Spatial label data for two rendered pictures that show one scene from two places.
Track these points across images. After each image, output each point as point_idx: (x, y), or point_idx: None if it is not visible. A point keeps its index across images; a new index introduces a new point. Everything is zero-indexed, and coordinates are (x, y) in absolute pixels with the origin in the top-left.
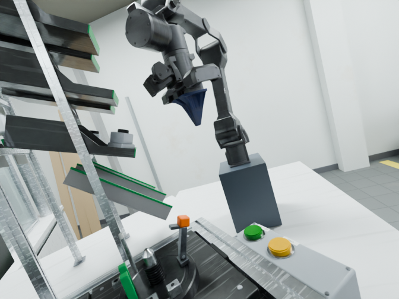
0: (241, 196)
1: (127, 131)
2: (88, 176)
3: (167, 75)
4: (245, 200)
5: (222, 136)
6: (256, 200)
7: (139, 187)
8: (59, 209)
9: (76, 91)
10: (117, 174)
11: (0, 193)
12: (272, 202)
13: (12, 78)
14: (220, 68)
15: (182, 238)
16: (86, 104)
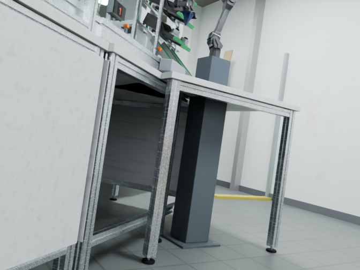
0: (200, 70)
1: (178, 29)
2: (155, 38)
3: (177, 3)
4: (200, 73)
5: (208, 40)
6: (203, 74)
7: (177, 61)
8: None
9: (167, 8)
10: (171, 52)
11: (134, 33)
12: (208, 76)
13: (154, 1)
14: (224, 9)
15: (156, 53)
16: (177, 17)
